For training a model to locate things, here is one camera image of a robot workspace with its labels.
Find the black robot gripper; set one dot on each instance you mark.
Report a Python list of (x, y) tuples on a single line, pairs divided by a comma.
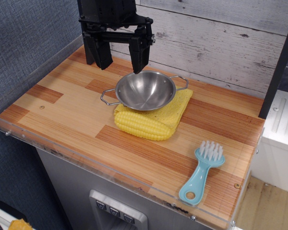
[(116, 21)]

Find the light blue dish brush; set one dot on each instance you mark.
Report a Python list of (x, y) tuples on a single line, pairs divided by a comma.
[(209, 155)]

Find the yellow plastic corn cob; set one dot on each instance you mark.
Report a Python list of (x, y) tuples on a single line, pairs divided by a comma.
[(141, 126)]

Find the yellow folded cloth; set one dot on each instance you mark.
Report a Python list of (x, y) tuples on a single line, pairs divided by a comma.
[(170, 114)]

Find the clear acrylic table guard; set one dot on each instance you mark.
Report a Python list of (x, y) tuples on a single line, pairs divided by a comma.
[(63, 112)]

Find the grey toy fridge cabinet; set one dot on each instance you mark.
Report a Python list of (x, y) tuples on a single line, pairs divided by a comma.
[(73, 183)]

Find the silver dispenser button panel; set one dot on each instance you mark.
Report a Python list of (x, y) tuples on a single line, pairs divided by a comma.
[(111, 214)]

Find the white toy sink unit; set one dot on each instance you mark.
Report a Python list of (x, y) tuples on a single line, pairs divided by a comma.
[(270, 161)]

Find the stainless steel two-handled bowl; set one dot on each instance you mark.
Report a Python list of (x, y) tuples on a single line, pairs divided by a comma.
[(146, 91)]

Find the black vertical post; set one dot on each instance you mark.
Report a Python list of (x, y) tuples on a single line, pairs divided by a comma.
[(275, 81)]

